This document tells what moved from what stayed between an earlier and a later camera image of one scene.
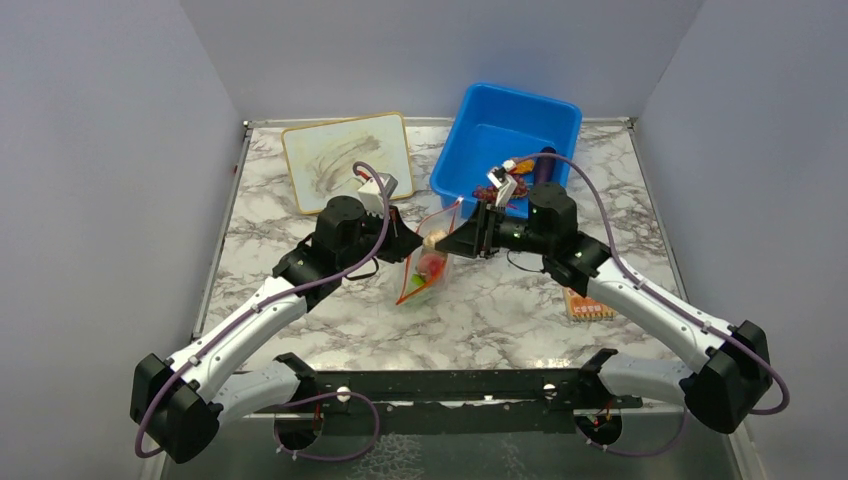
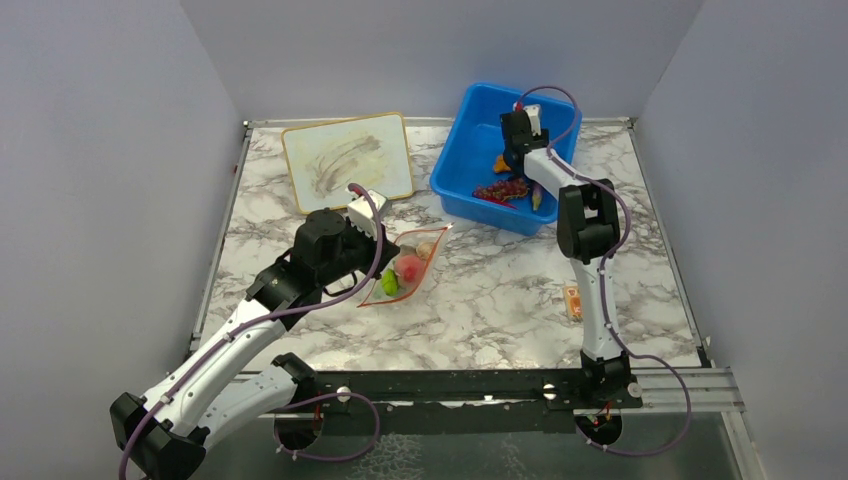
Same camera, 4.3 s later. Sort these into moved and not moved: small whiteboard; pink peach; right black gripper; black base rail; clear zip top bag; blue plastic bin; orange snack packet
Moved: clear zip top bag; pink peach; right black gripper
Not moved: blue plastic bin; orange snack packet; small whiteboard; black base rail
